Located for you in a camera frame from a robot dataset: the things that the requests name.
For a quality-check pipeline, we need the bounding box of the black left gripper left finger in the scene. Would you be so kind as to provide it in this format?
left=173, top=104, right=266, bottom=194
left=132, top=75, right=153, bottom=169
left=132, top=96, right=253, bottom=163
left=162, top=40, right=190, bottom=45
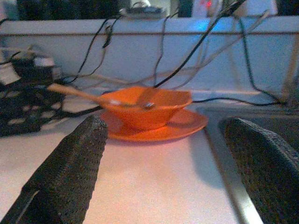
left=0, top=114, right=109, bottom=224

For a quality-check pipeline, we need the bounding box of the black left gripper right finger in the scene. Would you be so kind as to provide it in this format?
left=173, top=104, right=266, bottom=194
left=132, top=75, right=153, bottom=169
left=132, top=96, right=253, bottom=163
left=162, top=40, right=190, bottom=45
left=218, top=116, right=299, bottom=224

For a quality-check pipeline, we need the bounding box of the wooden handled metal spoon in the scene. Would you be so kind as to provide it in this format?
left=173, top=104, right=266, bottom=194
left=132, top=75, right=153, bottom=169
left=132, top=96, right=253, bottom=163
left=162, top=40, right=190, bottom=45
left=47, top=84, right=155, bottom=110

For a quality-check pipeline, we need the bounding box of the orange plastic bowl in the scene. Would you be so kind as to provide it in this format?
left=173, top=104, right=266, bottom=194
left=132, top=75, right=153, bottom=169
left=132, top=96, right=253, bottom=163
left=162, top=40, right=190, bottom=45
left=100, top=85, right=193, bottom=131

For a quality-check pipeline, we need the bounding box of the orange plastic plate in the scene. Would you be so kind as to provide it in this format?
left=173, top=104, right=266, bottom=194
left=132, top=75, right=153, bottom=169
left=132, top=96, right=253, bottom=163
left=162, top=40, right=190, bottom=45
left=100, top=108, right=209, bottom=142

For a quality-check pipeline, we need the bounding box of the stainless steel sink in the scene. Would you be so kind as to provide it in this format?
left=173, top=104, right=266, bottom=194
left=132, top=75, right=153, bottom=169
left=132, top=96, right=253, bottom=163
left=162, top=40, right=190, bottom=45
left=195, top=102, right=299, bottom=224

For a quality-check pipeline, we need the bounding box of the black power strip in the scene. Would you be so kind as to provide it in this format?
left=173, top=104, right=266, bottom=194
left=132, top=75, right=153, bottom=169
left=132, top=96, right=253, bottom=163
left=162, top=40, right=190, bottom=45
left=0, top=80, right=101, bottom=138

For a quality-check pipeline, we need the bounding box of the black plug adapter stack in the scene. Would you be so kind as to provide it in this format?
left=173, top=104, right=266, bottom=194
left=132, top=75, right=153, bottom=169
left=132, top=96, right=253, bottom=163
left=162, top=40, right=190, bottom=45
left=0, top=45, right=63, bottom=84

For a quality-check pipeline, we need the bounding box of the black adapter cable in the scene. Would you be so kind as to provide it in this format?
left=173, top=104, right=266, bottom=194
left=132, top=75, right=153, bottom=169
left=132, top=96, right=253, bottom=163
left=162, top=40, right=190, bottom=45
left=191, top=97, right=287, bottom=107

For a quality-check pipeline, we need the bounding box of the white cable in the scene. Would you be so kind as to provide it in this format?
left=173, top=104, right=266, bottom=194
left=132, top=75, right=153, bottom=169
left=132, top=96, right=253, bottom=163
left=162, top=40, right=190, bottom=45
left=93, top=9, right=271, bottom=84

